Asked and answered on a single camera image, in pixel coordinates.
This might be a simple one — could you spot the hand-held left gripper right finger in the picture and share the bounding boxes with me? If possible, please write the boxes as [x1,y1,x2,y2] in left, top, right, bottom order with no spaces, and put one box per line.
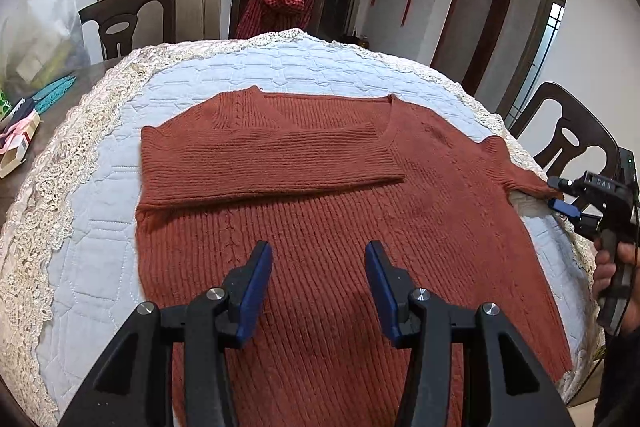
[364,240,576,427]

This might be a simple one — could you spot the person's right forearm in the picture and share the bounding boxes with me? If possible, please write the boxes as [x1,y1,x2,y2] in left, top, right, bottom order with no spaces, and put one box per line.
[594,264,640,427]

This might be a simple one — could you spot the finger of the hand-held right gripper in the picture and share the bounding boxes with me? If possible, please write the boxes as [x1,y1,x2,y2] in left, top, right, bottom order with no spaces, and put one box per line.
[547,176,587,202]
[547,198,585,224]

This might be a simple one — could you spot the clear plastic bag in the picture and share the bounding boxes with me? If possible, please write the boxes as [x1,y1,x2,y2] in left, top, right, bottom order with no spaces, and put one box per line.
[0,0,91,88]

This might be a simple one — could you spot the navy blue small item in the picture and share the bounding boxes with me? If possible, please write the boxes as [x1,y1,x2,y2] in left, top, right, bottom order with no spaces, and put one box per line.
[7,98,37,122]

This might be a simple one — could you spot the teal textured pouch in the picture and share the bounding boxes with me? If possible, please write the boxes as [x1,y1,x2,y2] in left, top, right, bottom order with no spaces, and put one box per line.
[31,74,79,112]

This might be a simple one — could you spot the person's right hand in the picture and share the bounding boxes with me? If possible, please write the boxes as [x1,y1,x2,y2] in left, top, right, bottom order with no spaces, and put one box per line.
[592,240,640,303]

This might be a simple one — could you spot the rust knitted sweater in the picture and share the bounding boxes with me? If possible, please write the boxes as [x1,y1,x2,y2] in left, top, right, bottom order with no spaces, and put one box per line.
[136,87,573,427]

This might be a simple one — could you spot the white quilted lace-edged table cover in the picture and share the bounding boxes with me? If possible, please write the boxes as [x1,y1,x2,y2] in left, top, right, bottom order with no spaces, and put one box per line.
[0,28,608,427]

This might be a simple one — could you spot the glazed door with grid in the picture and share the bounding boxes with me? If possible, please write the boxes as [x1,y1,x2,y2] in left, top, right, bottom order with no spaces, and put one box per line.
[497,0,567,122]

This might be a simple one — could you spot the dark wooden chair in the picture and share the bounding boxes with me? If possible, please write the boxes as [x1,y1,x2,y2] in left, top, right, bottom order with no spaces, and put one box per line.
[507,82,621,188]
[229,0,327,40]
[78,0,177,64]

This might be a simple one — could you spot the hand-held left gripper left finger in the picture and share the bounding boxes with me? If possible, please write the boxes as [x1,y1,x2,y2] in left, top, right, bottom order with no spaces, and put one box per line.
[59,240,274,427]

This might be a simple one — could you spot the brown wooden door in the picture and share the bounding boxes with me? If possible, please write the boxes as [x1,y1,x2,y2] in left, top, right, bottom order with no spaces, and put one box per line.
[431,0,519,96]

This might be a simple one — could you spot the cream box with pink ribbon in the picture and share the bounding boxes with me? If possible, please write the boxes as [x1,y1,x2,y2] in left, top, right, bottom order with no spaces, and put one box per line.
[0,109,42,180]

